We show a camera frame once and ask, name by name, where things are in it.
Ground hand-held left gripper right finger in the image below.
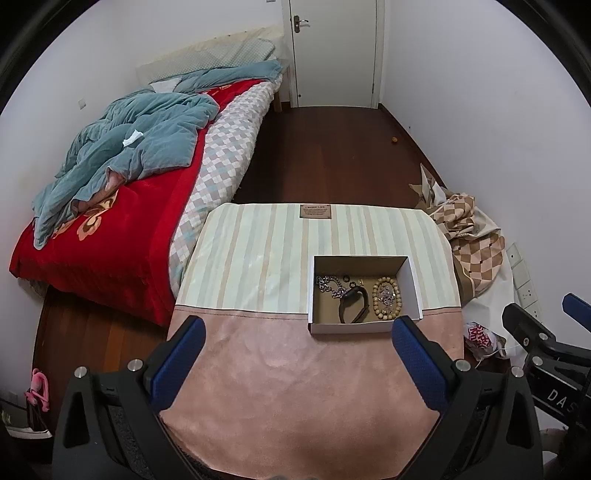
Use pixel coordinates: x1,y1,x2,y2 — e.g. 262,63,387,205
392,316,542,480

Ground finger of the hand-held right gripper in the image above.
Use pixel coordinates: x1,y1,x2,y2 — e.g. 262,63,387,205
502,302,591,366
561,292,591,332

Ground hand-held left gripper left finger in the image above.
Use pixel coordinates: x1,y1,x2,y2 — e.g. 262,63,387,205
53,316,207,480

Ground wooden bead bracelet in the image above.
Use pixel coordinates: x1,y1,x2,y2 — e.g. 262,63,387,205
372,276,404,320

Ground white cardboard box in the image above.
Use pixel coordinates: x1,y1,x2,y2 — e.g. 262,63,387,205
307,255,424,335

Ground black smart band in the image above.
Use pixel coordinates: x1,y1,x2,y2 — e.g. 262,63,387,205
338,286,370,324

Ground thick silver chain bracelet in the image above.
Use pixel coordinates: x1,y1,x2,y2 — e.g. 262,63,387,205
315,275,352,301

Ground white cloth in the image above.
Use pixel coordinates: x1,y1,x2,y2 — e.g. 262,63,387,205
462,203,522,361

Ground red and white snack bag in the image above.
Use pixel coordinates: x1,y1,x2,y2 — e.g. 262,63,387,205
464,322,507,361

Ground white power strip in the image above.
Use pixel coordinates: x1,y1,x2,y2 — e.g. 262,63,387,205
506,244,541,315

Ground brown checkered cloth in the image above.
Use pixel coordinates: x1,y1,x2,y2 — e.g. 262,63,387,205
409,164,507,297

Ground bed with red blanket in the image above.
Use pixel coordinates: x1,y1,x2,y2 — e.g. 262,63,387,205
9,78,278,326

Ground pink plastic object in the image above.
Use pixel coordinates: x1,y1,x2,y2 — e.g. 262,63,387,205
25,368,51,414

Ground black and white shoe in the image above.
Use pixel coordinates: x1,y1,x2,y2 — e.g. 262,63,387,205
0,396,54,440

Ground checkered bed sheet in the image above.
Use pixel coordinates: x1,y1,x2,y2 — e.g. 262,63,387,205
168,74,283,297

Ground blue duvet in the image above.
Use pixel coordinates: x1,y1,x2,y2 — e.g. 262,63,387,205
31,60,283,250

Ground grey dotted pillow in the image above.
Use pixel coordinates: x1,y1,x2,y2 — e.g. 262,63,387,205
150,39,276,81

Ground cream headboard cushion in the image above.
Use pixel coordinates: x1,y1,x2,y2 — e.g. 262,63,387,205
135,27,290,84

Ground white door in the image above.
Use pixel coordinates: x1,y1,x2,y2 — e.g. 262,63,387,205
288,0,385,110

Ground wooden bed frame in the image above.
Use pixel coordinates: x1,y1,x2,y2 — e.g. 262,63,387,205
272,65,292,112

